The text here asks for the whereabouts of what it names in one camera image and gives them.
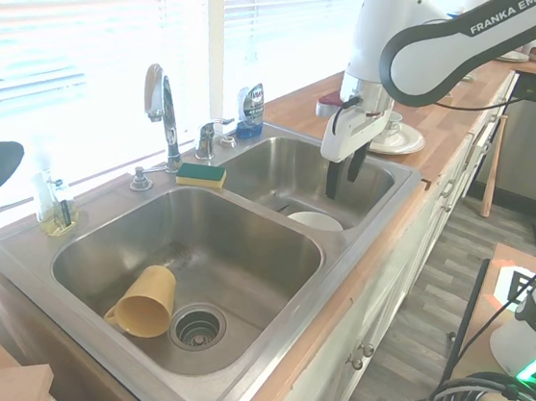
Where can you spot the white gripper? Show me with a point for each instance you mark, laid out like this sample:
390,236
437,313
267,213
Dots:
354,128

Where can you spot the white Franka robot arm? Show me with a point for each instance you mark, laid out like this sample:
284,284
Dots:
460,43

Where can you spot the white ceramic bowl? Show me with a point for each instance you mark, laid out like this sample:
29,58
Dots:
316,221

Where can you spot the white patterned teacup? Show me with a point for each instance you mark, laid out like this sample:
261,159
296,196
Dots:
393,123

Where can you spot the red and white object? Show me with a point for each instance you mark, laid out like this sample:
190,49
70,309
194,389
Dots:
328,106

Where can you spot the large white dinner plate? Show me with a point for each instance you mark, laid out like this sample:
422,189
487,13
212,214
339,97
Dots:
408,141

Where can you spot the Dawn dish soap bottle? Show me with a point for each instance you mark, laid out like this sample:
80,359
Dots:
251,106

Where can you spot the white kitchen cabinet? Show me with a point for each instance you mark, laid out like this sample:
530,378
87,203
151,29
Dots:
399,283

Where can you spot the yellow green scrub sponge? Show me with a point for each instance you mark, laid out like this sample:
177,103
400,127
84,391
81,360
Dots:
200,176

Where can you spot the stainless steel double sink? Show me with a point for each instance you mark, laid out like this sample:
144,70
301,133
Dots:
222,263

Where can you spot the narrow white window blind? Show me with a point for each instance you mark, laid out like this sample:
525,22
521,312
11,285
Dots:
287,28

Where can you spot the metal cabinet knob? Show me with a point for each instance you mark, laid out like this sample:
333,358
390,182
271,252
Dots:
368,349
356,363

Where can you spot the black stand pole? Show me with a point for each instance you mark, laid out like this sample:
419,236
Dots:
471,311

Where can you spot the dishwasher with black panel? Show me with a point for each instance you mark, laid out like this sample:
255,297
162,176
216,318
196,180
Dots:
531,138

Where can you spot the printed marker tag sheet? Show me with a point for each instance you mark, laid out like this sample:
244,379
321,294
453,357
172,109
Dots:
512,286

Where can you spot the stack of white plates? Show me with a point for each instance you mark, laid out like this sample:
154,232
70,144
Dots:
513,56

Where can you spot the chrome sink soap dispenser cap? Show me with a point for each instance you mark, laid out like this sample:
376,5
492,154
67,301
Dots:
140,180

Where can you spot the sink drain strainer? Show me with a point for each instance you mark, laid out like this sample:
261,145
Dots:
198,327

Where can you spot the clear soap bottle with brush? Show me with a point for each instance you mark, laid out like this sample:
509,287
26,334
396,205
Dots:
52,205

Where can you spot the wide white window blind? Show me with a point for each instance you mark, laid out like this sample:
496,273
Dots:
73,43

